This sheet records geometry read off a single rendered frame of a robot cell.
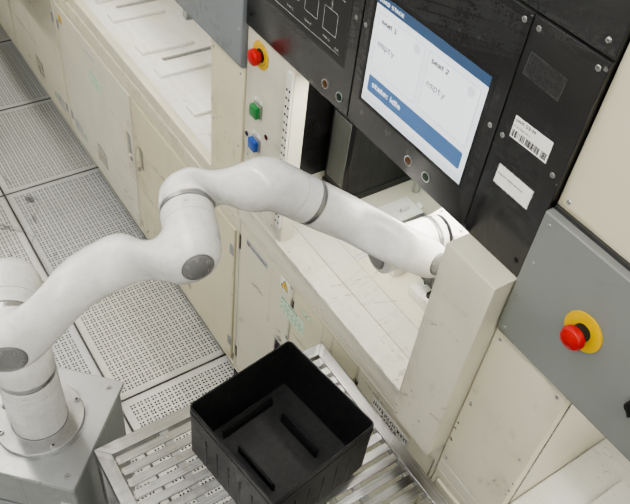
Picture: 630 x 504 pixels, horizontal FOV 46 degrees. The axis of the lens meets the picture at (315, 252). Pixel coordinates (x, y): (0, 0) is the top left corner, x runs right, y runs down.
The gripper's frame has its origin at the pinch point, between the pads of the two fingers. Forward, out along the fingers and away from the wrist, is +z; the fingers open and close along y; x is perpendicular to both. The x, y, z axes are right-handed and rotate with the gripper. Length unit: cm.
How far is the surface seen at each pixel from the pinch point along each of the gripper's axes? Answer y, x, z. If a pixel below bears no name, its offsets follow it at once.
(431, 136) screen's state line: 3.7, 31.5, -28.6
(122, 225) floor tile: -149, -120, -41
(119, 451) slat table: -6, -44, -87
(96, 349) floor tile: -91, -120, -71
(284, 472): 15, -43, -57
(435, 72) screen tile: 1, 43, -29
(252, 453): 8, -43, -61
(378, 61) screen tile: -12.8, 36.7, -29.6
